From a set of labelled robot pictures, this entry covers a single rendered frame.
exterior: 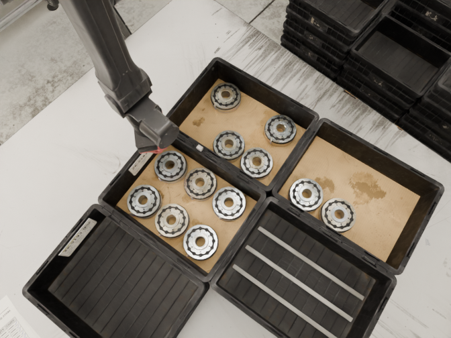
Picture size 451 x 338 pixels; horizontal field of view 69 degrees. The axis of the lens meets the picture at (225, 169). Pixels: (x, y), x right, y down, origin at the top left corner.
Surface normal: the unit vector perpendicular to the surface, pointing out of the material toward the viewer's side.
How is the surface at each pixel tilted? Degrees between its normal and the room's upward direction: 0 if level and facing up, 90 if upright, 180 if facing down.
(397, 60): 0
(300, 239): 0
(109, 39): 95
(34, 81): 0
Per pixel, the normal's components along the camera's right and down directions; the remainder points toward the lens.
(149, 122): 0.05, -0.28
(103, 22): 0.74, 0.65
